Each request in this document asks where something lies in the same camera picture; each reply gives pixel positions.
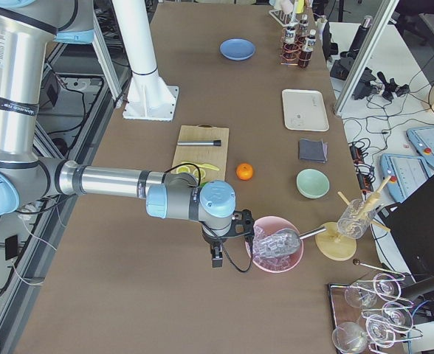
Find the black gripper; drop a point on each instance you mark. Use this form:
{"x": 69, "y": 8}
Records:
{"x": 212, "y": 240}

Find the orange fruit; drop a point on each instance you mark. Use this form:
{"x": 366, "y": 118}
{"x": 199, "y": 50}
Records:
{"x": 244, "y": 171}

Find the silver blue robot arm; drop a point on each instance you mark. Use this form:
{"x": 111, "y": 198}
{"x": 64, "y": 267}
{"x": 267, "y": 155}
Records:
{"x": 26, "y": 27}

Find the blue plate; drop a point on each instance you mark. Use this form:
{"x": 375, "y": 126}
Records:
{"x": 237, "y": 49}

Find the pink bowl with ice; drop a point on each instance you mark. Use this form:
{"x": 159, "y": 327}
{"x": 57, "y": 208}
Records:
{"x": 262, "y": 253}

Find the metal scoop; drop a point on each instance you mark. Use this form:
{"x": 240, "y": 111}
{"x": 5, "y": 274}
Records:
{"x": 289, "y": 241}

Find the wooden cutting board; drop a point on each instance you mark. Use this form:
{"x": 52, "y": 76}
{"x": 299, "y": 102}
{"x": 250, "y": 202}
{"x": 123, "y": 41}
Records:
{"x": 214, "y": 155}

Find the wooden cup stand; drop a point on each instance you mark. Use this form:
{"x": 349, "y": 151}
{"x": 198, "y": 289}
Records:
{"x": 338, "y": 247}

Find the green bowl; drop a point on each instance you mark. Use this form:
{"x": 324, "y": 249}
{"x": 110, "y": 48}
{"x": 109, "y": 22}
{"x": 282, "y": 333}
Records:
{"x": 312, "y": 183}

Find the clear glass cup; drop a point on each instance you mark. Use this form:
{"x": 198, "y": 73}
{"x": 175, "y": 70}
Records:
{"x": 352, "y": 223}

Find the grey folded cloth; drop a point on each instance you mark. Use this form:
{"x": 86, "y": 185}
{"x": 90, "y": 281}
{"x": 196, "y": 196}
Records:
{"x": 313, "y": 151}

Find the wine glass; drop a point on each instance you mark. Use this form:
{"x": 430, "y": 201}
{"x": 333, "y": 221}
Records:
{"x": 360, "y": 295}
{"x": 349, "y": 337}
{"x": 397, "y": 316}

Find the cream tray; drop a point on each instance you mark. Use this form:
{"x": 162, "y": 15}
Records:
{"x": 304, "y": 110}

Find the black laptop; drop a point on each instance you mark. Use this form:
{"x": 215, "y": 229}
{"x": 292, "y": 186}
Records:
{"x": 411, "y": 224}

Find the dark drink bottle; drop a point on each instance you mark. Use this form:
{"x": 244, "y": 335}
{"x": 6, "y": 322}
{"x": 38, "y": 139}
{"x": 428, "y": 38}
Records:
{"x": 290, "y": 42}
{"x": 303, "y": 29}
{"x": 307, "y": 49}

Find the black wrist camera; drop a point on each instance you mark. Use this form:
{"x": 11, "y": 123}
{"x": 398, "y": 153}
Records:
{"x": 243, "y": 225}

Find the black handled knife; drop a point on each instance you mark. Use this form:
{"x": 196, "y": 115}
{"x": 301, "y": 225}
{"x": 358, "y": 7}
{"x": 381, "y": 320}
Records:
{"x": 215, "y": 142}

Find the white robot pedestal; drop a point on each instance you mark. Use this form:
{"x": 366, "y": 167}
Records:
{"x": 149, "y": 97}

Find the copper wire bottle rack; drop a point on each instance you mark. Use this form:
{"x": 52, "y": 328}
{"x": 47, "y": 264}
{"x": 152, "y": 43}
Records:
{"x": 298, "y": 53}

